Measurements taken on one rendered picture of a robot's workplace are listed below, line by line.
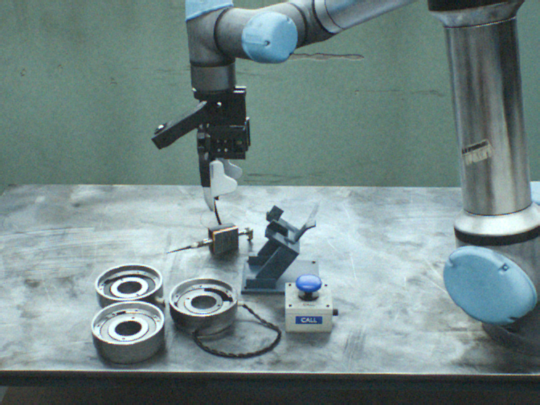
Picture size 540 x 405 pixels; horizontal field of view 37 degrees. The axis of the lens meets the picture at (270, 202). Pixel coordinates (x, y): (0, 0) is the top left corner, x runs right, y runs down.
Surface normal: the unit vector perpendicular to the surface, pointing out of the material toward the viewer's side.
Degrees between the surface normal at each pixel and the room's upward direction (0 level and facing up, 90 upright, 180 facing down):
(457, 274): 97
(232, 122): 87
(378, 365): 0
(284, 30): 86
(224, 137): 87
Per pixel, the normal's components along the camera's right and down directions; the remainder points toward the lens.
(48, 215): 0.00, -0.89
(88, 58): -0.01, 0.46
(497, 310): -0.64, 0.45
